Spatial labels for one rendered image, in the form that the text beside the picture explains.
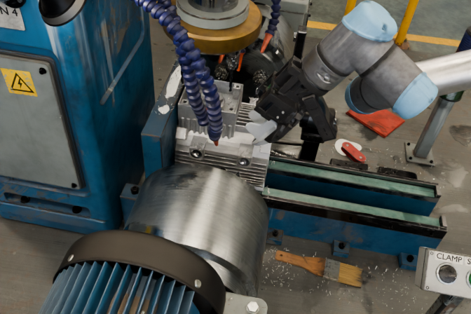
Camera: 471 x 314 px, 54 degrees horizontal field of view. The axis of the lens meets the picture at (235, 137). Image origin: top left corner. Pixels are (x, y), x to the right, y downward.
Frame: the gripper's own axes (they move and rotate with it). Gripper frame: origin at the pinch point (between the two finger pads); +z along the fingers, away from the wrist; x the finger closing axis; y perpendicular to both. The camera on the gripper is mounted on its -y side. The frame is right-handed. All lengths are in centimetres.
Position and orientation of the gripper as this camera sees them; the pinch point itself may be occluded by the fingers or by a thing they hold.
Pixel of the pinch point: (259, 141)
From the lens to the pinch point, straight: 94.5
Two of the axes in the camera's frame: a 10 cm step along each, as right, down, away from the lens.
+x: -1.8, 6.8, -7.2
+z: -5.5, 5.3, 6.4
